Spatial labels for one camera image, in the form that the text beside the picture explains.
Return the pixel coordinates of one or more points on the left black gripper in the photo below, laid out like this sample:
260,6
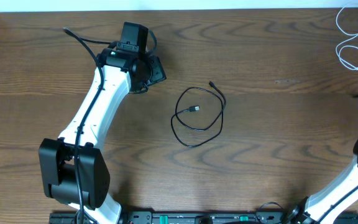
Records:
158,70

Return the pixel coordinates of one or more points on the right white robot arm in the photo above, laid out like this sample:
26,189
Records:
327,204

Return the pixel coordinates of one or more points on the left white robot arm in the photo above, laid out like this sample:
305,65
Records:
73,169

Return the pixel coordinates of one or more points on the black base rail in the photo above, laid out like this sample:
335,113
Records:
192,218

